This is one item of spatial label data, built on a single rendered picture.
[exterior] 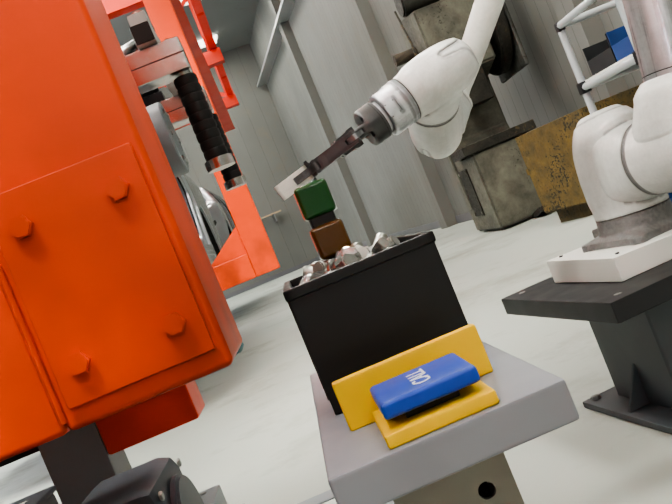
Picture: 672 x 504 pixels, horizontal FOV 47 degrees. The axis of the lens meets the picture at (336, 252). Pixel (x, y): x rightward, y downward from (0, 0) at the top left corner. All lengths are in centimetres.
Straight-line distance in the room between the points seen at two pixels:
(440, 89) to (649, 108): 38
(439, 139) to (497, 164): 591
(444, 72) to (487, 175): 600
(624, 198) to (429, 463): 119
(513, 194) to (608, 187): 584
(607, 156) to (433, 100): 39
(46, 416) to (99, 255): 15
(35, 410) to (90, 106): 28
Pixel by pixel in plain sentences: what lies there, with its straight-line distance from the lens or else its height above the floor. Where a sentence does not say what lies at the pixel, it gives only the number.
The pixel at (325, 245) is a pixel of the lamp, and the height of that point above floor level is 59.
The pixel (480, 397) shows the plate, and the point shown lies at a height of 46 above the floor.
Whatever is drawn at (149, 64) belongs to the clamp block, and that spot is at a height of 92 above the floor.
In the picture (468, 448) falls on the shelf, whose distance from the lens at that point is 53.
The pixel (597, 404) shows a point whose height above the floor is 2.
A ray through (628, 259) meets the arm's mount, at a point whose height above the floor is 33.
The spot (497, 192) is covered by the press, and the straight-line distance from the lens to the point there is 744.
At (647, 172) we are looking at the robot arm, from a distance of 158.
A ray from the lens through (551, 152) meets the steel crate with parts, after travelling 584.
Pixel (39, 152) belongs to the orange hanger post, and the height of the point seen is 76.
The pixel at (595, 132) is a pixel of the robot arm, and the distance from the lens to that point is 167.
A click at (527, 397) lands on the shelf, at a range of 53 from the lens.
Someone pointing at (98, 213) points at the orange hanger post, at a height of 69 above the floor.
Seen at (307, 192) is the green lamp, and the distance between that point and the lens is 90.
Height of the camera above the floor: 60
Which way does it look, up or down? 1 degrees down
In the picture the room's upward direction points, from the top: 22 degrees counter-clockwise
